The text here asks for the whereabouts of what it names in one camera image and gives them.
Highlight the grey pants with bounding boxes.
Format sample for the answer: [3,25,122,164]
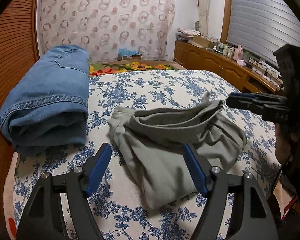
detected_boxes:
[108,93,247,209]

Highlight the right hand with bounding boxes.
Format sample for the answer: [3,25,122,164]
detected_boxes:
[275,124,300,165]

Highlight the pink bottle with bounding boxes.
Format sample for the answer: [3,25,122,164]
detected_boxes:
[233,45,244,61]

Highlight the grey window blind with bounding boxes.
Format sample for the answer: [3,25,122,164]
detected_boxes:
[227,0,300,66]

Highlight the brown wooden cabinet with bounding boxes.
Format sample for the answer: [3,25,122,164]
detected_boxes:
[174,41,283,95]

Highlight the blue floral white bedspread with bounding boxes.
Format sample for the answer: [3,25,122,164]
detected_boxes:
[13,70,280,239]

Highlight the cardboard box on cabinet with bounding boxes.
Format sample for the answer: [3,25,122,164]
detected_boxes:
[192,36,217,48]

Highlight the folded blue jeans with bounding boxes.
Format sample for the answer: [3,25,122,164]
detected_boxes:
[0,45,89,155]

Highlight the beige tied curtain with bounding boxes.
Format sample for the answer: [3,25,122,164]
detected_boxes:
[198,0,210,35]

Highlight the blue item on box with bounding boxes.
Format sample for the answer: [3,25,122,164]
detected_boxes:
[118,48,140,57]

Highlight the brown louvered wardrobe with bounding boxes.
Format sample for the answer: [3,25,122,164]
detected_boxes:
[0,0,39,239]

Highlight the pink circle patterned curtain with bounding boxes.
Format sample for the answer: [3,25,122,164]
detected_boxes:
[37,0,175,62]

